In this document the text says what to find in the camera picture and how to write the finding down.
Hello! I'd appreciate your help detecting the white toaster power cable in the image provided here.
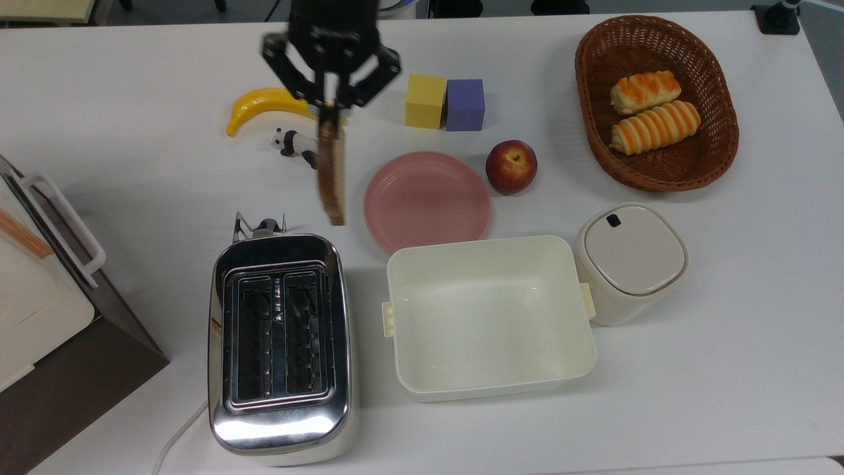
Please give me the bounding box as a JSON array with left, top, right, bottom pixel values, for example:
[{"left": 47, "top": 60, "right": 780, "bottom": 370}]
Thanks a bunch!
[{"left": 152, "top": 399, "right": 210, "bottom": 475}]

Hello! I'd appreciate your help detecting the white plastic storage box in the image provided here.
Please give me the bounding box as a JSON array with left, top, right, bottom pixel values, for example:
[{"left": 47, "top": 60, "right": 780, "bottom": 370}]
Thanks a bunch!
[{"left": 381, "top": 235, "right": 597, "bottom": 403}]

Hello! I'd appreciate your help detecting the small white lidded bin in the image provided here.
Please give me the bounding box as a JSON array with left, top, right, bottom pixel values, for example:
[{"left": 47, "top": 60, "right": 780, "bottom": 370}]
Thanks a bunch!
[{"left": 574, "top": 202, "right": 690, "bottom": 327}]

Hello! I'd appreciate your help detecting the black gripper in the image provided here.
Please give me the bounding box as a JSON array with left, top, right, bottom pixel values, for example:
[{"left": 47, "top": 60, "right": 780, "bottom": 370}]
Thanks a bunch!
[{"left": 260, "top": 0, "right": 403, "bottom": 110}]

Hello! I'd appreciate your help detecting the red apple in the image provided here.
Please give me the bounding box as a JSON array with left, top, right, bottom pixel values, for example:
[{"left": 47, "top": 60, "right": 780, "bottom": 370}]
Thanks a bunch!
[{"left": 485, "top": 139, "right": 538, "bottom": 196}]

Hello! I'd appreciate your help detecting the cream and chrome toaster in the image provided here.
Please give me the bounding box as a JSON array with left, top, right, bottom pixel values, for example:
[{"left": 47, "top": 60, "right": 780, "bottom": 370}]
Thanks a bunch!
[{"left": 207, "top": 233, "right": 353, "bottom": 466}]

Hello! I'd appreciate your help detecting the black camera stand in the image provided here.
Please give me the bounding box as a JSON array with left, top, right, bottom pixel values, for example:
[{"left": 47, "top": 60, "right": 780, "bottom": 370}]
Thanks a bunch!
[{"left": 752, "top": 0, "right": 802, "bottom": 35}]

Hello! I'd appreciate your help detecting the panda toy figure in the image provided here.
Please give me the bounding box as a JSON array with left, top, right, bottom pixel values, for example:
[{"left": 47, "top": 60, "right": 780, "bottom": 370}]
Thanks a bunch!
[{"left": 272, "top": 127, "right": 320, "bottom": 170}]

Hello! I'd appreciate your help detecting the brown wicker basket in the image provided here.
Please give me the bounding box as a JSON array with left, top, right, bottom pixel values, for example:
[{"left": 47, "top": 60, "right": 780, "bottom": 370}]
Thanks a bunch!
[{"left": 574, "top": 15, "right": 740, "bottom": 193}]

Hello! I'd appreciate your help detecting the yellow banana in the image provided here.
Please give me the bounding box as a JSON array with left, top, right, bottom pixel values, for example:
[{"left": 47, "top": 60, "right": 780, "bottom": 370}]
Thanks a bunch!
[{"left": 226, "top": 88, "right": 318, "bottom": 137}]

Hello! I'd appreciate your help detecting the long striped bread roll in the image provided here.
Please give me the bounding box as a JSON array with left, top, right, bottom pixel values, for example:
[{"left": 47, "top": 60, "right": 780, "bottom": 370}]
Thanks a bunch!
[{"left": 609, "top": 100, "right": 702, "bottom": 156}]

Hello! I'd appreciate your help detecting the pink plate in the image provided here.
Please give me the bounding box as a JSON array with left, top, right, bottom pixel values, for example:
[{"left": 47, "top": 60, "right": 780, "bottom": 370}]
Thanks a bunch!
[{"left": 363, "top": 151, "right": 492, "bottom": 255}]

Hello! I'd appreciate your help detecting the short striped bread roll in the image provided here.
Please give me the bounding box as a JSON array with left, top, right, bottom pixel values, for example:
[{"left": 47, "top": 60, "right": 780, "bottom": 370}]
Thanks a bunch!
[{"left": 609, "top": 71, "right": 682, "bottom": 117}]

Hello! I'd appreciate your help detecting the yellow foam cube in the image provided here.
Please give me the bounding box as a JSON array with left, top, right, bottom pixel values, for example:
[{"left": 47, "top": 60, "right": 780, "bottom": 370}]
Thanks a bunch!
[{"left": 404, "top": 73, "right": 448, "bottom": 130}]

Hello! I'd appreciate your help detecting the purple foam cube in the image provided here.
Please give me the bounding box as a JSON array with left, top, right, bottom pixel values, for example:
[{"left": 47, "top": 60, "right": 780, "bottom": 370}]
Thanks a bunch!
[{"left": 446, "top": 79, "right": 486, "bottom": 132}]

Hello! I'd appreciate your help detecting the brown wooden drawer box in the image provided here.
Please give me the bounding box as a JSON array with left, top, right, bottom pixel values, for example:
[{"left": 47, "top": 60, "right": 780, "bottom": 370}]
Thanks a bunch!
[{"left": 0, "top": 154, "right": 170, "bottom": 475}]

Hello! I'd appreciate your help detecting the toasted bread slice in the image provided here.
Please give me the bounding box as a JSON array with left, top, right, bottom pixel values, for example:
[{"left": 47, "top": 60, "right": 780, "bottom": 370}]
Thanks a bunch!
[{"left": 316, "top": 109, "right": 347, "bottom": 226}]

